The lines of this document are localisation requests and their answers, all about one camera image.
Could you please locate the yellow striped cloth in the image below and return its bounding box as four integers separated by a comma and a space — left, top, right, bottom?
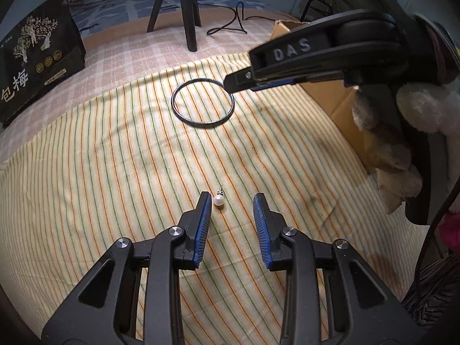
0, 52, 432, 345

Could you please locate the black tripod stand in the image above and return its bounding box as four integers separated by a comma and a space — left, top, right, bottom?
147, 0, 202, 53

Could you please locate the black power cable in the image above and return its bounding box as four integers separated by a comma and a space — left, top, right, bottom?
206, 2, 299, 37

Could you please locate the cardboard box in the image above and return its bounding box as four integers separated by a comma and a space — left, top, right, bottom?
269, 20, 382, 177

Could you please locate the black printed bag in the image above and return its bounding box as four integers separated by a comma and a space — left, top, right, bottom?
0, 0, 87, 129

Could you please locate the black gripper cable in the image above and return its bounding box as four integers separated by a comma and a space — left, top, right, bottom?
413, 183, 460, 295

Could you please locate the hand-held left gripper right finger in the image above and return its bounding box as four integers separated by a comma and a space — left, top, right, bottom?
252, 193, 425, 345

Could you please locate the blue patterned bedsheet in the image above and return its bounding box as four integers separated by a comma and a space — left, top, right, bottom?
68, 0, 274, 26

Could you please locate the pink checked blanket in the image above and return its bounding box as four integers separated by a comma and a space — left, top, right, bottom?
0, 18, 288, 162

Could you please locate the dark striped clothing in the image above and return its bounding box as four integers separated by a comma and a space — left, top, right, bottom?
400, 252, 460, 328

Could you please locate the person's right hand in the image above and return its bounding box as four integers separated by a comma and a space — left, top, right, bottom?
351, 79, 460, 215

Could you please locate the black bangle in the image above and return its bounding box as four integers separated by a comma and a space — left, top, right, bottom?
171, 78, 235, 128

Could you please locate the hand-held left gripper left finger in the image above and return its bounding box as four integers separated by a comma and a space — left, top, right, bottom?
41, 191, 213, 345

